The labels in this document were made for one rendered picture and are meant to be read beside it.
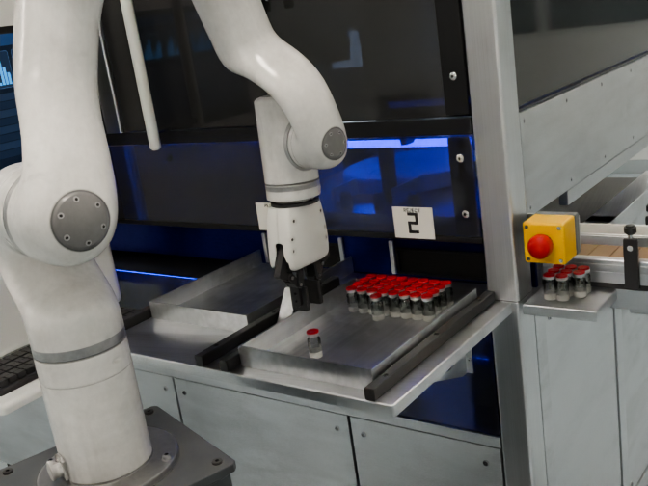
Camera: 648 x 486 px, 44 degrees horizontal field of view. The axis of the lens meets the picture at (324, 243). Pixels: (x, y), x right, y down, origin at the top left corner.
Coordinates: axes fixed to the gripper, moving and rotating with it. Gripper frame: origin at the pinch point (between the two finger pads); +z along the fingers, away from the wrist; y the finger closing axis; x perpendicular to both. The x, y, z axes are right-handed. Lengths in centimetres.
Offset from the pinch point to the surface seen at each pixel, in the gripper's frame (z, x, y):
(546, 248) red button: -1.8, 28.9, -27.1
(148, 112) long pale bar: -28, -56, -23
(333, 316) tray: 10.3, -7.5, -15.7
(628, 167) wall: 77, -98, -492
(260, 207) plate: -5.8, -34.5, -30.0
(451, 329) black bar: 8.9, 17.6, -14.3
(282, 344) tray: 10.8, -8.8, -2.4
